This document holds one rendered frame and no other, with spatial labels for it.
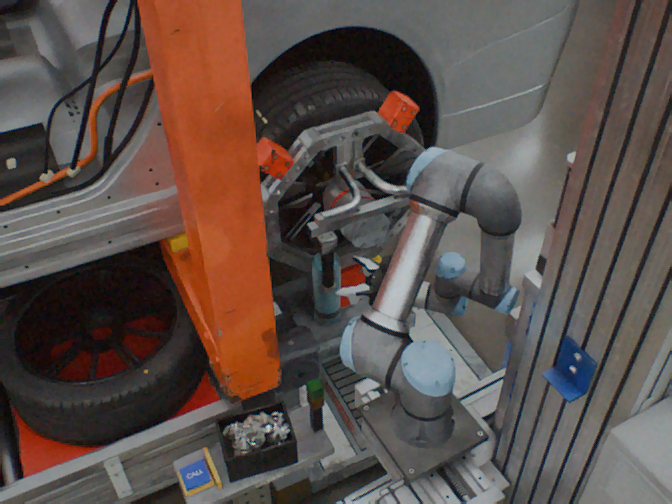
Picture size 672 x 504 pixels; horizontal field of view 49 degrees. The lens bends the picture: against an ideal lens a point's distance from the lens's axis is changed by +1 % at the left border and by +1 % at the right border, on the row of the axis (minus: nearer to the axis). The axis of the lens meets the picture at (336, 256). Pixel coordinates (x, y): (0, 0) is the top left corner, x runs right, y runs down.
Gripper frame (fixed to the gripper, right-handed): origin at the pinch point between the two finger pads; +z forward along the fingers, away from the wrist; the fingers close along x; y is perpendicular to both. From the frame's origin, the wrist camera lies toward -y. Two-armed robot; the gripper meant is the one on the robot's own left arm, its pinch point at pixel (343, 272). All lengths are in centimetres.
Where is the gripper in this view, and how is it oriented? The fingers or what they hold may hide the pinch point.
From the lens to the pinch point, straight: 205.6
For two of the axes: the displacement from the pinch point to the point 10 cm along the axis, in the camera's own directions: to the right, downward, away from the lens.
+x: 3.0, -6.6, 6.9
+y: 0.1, 7.3, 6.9
